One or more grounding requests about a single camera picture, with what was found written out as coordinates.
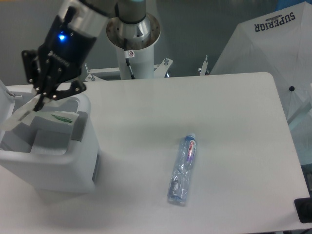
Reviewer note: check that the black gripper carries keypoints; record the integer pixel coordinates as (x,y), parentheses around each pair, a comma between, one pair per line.
(63,48)

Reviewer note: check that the clear plastic bag green strip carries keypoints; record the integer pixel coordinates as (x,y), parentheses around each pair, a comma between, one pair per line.
(26,114)

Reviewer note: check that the crushed clear plastic bottle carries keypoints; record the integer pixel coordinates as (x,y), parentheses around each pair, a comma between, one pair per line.
(182,170)

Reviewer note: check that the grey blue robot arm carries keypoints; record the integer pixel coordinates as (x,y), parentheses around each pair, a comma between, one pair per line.
(88,17)

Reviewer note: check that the white open trash can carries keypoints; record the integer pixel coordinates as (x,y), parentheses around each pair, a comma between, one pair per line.
(49,155)

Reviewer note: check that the white superior umbrella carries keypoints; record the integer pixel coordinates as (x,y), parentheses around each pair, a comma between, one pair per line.
(279,43)

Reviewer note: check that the black device at edge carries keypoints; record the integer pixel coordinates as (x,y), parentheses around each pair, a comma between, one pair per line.
(304,209)

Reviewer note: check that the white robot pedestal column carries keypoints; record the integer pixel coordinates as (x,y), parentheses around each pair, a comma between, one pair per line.
(134,45)

